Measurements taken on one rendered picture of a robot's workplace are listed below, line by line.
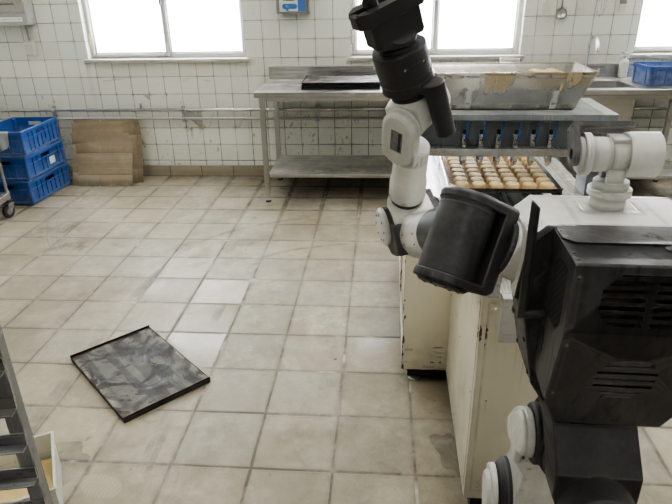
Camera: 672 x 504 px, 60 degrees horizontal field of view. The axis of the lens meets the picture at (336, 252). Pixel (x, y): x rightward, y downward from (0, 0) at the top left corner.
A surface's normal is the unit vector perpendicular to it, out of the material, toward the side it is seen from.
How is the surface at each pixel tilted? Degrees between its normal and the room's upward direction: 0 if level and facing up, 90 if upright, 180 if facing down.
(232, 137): 90
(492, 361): 90
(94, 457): 0
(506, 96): 115
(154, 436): 0
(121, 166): 67
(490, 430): 90
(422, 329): 90
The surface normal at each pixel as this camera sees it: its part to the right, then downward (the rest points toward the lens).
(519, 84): -0.07, 0.76
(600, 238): -0.01, -0.91
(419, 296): -0.09, 0.41
